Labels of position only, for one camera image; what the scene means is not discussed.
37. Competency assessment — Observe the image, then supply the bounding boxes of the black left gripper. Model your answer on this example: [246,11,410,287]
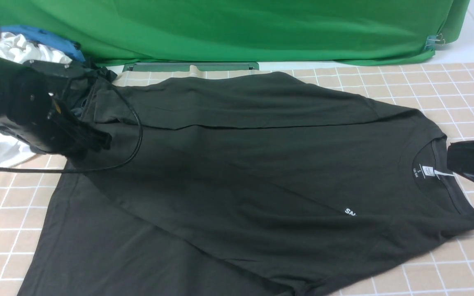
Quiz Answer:
[0,60,112,157]

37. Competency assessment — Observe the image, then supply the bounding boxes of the dark gray long-sleeved shirt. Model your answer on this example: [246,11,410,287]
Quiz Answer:
[18,72,474,296]

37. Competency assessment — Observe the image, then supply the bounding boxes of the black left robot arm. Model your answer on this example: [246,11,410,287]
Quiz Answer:
[0,58,112,157]

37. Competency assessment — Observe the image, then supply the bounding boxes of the white crumpled shirt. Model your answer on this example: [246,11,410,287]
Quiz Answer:
[0,32,75,169]

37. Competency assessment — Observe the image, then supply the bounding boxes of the dark teal garment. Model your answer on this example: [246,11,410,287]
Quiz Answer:
[66,67,118,118]

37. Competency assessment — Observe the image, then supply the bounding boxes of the blue garment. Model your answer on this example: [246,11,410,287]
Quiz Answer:
[0,25,86,64]

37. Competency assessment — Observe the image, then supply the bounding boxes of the blue binder clip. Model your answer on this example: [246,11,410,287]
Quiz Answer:
[424,33,446,51]

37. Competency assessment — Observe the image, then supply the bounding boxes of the green backdrop cloth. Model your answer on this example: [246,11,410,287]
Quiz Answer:
[0,0,469,66]

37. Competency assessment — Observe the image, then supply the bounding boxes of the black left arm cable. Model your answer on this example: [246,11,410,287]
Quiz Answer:
[0,12,144,174]

